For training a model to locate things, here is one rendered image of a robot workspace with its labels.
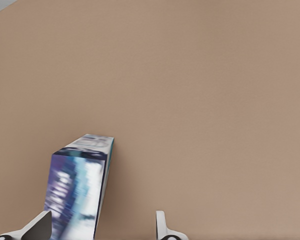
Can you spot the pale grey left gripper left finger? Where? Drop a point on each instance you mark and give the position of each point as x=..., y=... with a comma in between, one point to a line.
x=37, y=226

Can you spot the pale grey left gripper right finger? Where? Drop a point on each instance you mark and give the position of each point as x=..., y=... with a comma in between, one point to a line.
x=161, y=225

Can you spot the blue and white printed box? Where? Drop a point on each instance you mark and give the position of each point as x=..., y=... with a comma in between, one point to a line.
x=77, y=185

